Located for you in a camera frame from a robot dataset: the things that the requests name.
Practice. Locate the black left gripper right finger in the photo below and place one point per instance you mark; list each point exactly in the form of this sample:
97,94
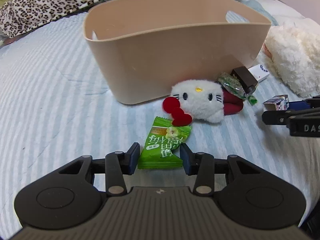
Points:
244,192

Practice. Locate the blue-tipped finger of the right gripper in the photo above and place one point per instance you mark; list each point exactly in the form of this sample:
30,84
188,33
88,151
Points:
304,104

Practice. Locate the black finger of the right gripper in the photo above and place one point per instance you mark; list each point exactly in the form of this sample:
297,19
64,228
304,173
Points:
281,117

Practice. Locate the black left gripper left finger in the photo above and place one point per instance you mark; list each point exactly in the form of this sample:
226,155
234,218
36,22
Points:
75,192

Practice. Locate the small colourful printed box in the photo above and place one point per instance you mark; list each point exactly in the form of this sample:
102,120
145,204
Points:
277,103

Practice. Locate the clear green-speckled packet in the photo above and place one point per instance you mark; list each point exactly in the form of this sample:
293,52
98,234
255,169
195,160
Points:
233,86

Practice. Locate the white Hello Kitty plush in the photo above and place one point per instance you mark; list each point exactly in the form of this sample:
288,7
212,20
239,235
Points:
195,100

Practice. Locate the green snack packet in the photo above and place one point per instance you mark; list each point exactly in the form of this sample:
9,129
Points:
163,139

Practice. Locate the dark brown small box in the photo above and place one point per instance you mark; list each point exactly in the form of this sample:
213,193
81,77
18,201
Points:
246,79

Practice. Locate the white small box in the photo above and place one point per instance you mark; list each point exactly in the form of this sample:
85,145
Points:
259,72

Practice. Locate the white fluffy plush toy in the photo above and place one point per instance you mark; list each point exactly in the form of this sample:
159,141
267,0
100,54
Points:
295,56

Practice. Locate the beige plastic storage basket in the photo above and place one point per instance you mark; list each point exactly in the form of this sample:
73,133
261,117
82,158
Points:
144,47

